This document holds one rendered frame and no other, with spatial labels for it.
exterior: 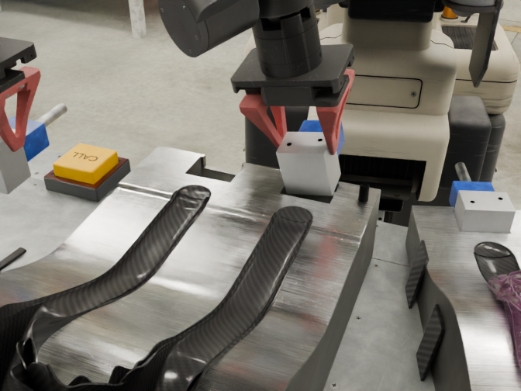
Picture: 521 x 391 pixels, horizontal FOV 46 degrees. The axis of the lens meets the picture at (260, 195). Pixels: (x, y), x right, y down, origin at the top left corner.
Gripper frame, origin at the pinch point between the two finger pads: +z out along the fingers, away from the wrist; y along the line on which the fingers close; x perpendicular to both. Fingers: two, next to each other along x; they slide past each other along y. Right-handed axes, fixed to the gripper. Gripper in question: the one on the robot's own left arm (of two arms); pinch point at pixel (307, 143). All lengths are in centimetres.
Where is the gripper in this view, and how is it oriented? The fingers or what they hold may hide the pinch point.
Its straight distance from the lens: 61.8
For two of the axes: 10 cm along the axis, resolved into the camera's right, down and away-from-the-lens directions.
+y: 9.2, 0.6, -3.9
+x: 3.3, -6.4, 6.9
